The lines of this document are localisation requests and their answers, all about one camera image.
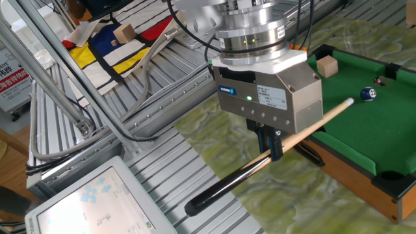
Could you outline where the aluminium frame post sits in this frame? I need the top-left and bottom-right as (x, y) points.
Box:
(5, 0), (144, 155)

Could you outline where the thick black cable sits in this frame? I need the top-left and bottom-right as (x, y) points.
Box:
(292, 0), (316, 50)

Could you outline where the white sign red lettering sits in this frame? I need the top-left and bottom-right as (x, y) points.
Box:
(0, 48), (33, 114)

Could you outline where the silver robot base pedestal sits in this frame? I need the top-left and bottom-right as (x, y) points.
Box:
(174, 8), (225, 50)

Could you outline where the blue striped pool ball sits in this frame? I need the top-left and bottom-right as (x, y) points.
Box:
(359, 86), (378, 102)

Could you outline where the black cable bundle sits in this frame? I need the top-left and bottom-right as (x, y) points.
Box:
(107, 42), (217, 144)

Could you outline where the mini green felt pool table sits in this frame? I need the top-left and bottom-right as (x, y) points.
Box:
(292, 44), (416, 225)

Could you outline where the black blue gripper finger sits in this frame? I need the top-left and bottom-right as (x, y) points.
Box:
(270, 129), (289, 163)
(246, 119), (271, 153)

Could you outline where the orange brown box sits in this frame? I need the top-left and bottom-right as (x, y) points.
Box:
(73, 9), (94, 26)

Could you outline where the colour block patterned cloth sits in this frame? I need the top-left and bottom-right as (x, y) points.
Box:
(61, 0), (186, 110)

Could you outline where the grey corrugated hose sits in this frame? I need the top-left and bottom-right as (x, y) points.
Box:
(28, 21), (189, 161)

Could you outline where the wooden furniture piece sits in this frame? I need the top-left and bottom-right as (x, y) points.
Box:
(0, 129), (29, 157)

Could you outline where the bare person forearm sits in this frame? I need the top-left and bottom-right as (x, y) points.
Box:
(64, 0), (86, 20)

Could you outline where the aluminium diagonal frame strut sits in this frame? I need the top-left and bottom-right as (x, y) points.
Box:
(0, 14), (95, 137)

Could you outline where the green marble pattern mat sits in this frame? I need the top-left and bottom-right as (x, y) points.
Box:
(174, 14), (416, 234)

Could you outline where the silver Schunk gripper body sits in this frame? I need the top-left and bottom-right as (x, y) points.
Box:
(213, 61), (324, 135)

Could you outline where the white crumpled tissue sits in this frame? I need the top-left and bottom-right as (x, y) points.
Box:
(34, 48), (57, 71)

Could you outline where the wooden pool cue black handle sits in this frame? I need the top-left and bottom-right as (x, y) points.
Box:
(184, 97), (355, 218)

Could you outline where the white touchscreen teach pendant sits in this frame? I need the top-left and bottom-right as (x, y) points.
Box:
(24, 155), (178, 234)

